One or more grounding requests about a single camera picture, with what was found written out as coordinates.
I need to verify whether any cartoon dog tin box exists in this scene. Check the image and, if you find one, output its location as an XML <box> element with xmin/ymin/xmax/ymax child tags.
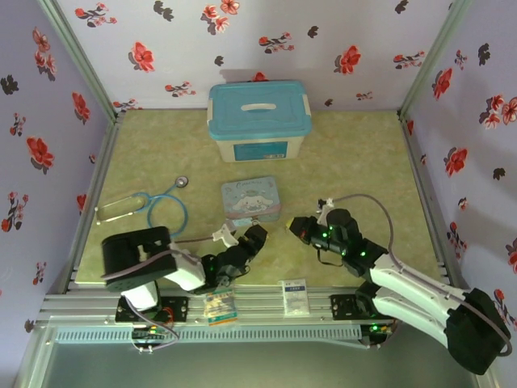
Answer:
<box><xmin>221</xmin><ymin>175</ymin><xmax>282</xmax><ymax>230</ymax></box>

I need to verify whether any colourful card packet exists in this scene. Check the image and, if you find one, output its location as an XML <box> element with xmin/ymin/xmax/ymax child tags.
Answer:
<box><xmin>203</xmin><ymin>289</ymin><xmax>238</xmax><ymax>327</ymax></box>

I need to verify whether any white and blue packet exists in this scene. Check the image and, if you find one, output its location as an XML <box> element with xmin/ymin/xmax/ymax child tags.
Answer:
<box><xmin>281</xmin><ymin>278</ymin><xmax>310</xmax><ymax>317</ymax></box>

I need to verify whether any blue stethoscope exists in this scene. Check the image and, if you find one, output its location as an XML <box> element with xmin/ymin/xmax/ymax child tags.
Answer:
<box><xmin>95</xmin><ymin>175</ymin><xmax>191</xmax><ymax>238</ymax></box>

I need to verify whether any storage box with blue lid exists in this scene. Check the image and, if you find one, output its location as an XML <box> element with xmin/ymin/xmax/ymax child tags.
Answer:
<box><xmin>206</xmin><ymin>79</ymin><xmax>314</xmax><ymax>163</ymax></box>

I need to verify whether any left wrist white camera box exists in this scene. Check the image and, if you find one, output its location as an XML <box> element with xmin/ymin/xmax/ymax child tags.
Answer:
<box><xmin>210</xmin><ymin>228</ymin><xmax>239</xmax><ymax>248</ymax></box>

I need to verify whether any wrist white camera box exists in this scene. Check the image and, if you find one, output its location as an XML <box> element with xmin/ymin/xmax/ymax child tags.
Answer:
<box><xmin>317</xmin><ymin>196</ymin><xmax>336</xmax><ymax>226</ymax></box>
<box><xmin>210</xmin><ymin>228</ymin><xmax>239</xmax><ymax>248</ymax></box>

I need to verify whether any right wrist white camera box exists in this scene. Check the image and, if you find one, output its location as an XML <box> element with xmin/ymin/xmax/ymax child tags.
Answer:
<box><xmin>317</xmin><ymin>196</ymin><xmax>336</xmax><ymax>226</ymax></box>

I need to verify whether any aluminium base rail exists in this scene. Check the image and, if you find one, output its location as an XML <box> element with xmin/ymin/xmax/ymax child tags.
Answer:
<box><xmin>38</xmin><ymin>285</ymin><xmax>481</xmax><ymax>327</ymax></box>

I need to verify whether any slotted grey cable duct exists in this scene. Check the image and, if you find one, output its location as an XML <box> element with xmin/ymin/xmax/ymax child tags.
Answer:
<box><xmin>54</xmin><ymin>326</ymin><xmax>361</xmax><ymax>345</ymax></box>

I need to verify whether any aluminium table side rail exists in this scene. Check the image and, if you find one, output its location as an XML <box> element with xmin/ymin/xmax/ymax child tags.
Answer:
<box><xmin>398</xmin><ymin>116</ymin><xmax>464</xmax><ymax>289</ymax></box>
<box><xmin>68</xmin><ymin>119</ymin><xmax>126</xmax><ymax>286</ymax></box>

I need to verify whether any aluminium frame corner post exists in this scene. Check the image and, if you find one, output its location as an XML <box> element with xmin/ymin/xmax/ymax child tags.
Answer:
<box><xmin>38</xmin><ymin>0</ymin><xmax>124</xmax><ymax>122</ymax></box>
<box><xmin>397</xmin><ymin>0</ymin><xmax>474</xmax><ymax>119</ymax></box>

